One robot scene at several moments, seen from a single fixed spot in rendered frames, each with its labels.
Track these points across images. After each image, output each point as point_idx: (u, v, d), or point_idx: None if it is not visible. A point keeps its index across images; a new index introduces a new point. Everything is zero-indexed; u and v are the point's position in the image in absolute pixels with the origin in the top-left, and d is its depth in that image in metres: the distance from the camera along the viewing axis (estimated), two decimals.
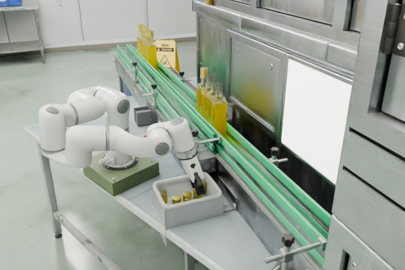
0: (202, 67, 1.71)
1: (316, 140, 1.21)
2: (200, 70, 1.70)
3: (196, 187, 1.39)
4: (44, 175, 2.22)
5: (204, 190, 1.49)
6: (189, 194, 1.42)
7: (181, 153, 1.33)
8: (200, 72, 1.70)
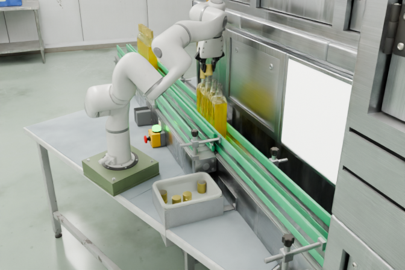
0: None
1: (316, 140, 1.21)
2: (201, 70, 1.69)
3: (217, 62, 1.63)
4: (44, 175, 2.22)
5: (203, 189, 1.49)
6: (189, 194, 1.42)
7: (222, 29, 1.53)
8: (200, 72, 1.70)
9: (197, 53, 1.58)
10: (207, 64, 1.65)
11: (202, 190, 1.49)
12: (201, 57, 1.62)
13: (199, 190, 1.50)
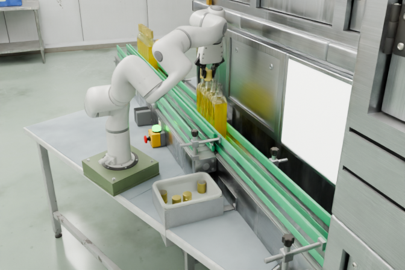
0: None
1: (316, 140, 1.21)
2: (201, 70, 1.69)
3: (217, 67, 1.64)
4: (44, 175, 2.22)
5: (203, 189, 1.49)
6: (189, 194, 1.42)
7: (222, 35, 1.54)
8: (200, 72, 1.70)
9: (197, 59, 1.59)
10: (207, 69, 1.66)
11: (202, 190, 1.49)
12: (201, 63, 1.63)
13: (199, 190, 1.50)
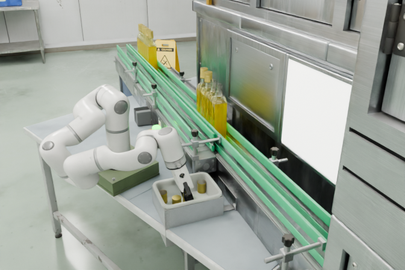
0: (202, 67, 1.71)
1: (316, 140, 1.21)
2: (201, 70, 1.69)
3: (185, 196, 1.39)
4: (44, 175, 2.22)
5: (203, 189, 1.49)
6: None
7: (170, 163, 1.32)
8: (200, 72, 1.70)
9: None
10: (207, 70, 1.66)
11: (202, 190, 1.49)
12: None
13: (199, 190, 1.50)
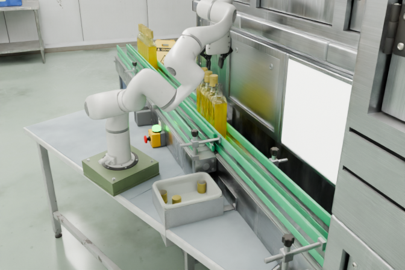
0: (202, 67, 1.71)
1: (316, 140, 1.21)
2: None
3: (225, 58, 1.57)
4: (44, 175, 2.22)
5: (203, 189, 1.49)
6: (216, 74, 1.61)
7: None
8: None
9: (203, 49, 1.51)
10: (207, 70, 1.66)
11: (202, 190, 1.49)
12: (206, 53, 1.55)
13: (199, 190, 1.50)
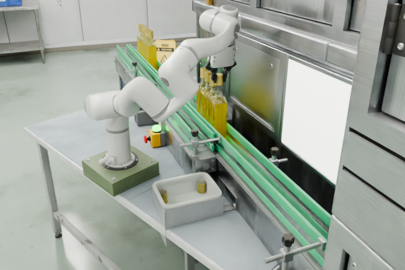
0: (202, 67, 1.71)
1: (316, 140, 1.21)
2: (201, 70, 1.69)
3: (228, 71, 1.54)
4: (44, 175, 2.22)
5: (203, 189, 1.49)
6: None
7: (234, 37, 1.44)
8: (200, 72, 1.70)
9: (208, 62, 1.48)
10: (207, 70, 1.66)
11: (202, 190, 1.49)
12: (211, 67, 1.52)
13: (199, 190, 1.50)
